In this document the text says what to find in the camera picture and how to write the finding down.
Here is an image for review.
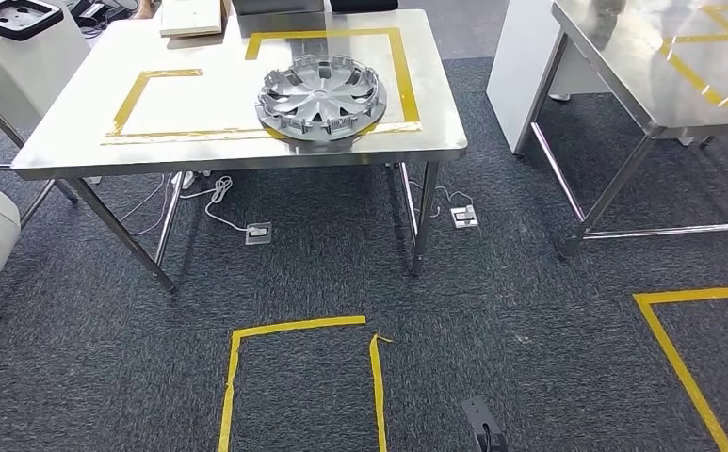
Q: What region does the black carrying case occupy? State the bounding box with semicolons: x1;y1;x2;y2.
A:
329;0;400;14

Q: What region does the open floor socket box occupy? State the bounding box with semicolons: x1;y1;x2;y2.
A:
245;221;273;247
449;204;480;230

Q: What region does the black power adapter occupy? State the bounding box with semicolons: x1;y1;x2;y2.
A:
67;0;141;31

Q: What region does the silver wheel hubcap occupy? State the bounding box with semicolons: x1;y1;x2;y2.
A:
253;53;390;143

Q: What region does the yellow floor tape square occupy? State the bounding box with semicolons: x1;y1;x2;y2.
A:
633;284;728;452
218;315;395;452

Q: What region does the white packaging insert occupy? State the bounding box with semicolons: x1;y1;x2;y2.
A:
159;0;223;38

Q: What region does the white power cable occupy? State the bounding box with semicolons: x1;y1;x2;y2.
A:
179;174;252;234

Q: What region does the black moulded plastic tray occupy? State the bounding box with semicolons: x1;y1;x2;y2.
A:
0;0;65;41

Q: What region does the white cabinet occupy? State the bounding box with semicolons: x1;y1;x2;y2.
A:
487;0;614;156
0;0;93;136

